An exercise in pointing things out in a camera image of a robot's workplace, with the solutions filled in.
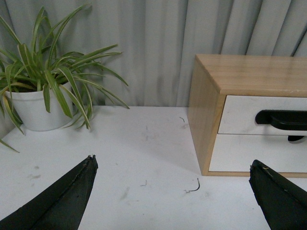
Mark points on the white top drawer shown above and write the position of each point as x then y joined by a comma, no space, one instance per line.
240,111

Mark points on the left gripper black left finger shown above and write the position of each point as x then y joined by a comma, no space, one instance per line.
59,207

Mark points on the black top drawer handle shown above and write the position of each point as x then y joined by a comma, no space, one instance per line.
283,119

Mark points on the small dark wire scrap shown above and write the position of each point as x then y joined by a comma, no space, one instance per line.
195,189

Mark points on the white plant pot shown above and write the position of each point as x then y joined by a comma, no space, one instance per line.
30,107

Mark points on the white bottom drawer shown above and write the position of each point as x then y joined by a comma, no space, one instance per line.
235,153

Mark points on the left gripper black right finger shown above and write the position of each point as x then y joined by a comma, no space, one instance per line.
283,203

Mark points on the white drawer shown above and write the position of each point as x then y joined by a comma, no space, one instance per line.
240,111
235,153

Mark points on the black bottom drawer handle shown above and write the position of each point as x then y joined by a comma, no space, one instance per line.
296,139

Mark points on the black drawer handle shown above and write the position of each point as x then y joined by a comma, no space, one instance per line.
283,119
296,139

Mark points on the green spider plant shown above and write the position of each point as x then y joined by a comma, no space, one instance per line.
38,66

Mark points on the wooden drawer cabinet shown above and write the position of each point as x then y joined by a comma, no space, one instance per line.
217,76

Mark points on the grey curtain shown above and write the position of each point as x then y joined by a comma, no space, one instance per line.
158,39

